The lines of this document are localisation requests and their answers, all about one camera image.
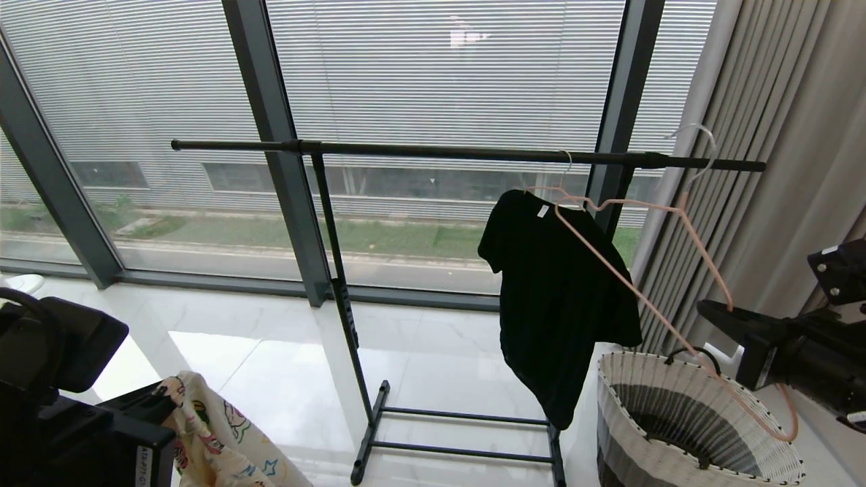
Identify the black garment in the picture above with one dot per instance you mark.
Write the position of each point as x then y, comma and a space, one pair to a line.
561, 304

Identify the beige curtain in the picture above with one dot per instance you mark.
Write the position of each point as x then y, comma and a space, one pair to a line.
778, 135

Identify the cream printed garment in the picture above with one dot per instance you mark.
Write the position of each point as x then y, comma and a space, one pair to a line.
223, 439

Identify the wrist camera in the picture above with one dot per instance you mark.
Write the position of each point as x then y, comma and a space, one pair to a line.
81, 338
842, 270

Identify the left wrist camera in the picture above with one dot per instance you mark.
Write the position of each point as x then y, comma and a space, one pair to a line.
81, 338

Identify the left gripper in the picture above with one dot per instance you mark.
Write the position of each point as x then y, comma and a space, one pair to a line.
108, 446

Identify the white laundry basket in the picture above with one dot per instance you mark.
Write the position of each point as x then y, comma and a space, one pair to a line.
676, 412

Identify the window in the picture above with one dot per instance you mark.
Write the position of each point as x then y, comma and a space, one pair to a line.
440, 81

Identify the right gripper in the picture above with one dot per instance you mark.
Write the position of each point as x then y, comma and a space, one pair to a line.
812, 365

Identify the black clothes rack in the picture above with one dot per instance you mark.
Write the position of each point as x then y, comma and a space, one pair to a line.
440, 152

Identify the pink clothes hanger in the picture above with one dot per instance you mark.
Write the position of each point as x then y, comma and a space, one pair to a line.
649, 305
572, 200

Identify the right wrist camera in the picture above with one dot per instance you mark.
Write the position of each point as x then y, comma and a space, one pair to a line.
842, 270

